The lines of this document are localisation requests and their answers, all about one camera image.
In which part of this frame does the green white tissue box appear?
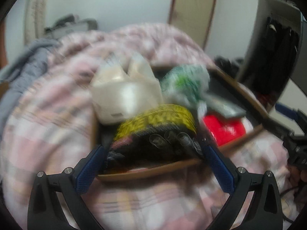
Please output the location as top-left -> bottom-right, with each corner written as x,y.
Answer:
203,94 -> 246,119

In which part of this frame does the red tissue pack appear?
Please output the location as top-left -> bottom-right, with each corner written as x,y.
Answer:
202,114 -> 247,147

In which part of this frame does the white green plastic bag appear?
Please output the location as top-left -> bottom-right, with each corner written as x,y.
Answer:
160,64 -> 210,109

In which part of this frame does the black yellow wipes pack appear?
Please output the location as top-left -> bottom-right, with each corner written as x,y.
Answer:
102,104 -> 202,174

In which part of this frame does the beige translucent shopping bag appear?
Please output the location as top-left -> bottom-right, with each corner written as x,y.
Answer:
90,53 -> 164,125

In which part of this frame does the dark wardrobe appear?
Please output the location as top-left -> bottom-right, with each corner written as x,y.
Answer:
238,0 -> 303,110

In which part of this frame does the black bag on floor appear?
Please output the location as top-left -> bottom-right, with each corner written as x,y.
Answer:
214,56 -> 243,78

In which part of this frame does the pink plaid duvet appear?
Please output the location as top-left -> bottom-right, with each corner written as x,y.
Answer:
0,22 -> 298,230

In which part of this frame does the brown tray with black liner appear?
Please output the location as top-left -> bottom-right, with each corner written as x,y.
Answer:
92,70 -> 265,182

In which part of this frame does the grey quilted blanket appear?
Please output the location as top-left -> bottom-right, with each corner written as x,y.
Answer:
1,39 -> 60,133

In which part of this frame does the cream panel door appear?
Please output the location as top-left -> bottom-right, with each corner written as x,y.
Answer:
169,0 -> 216,48

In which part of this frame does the white drawer desk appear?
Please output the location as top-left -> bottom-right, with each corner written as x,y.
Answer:
43,14 -> 98,39

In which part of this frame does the floral curtain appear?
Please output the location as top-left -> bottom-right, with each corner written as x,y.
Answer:
24,0 -> 47,45

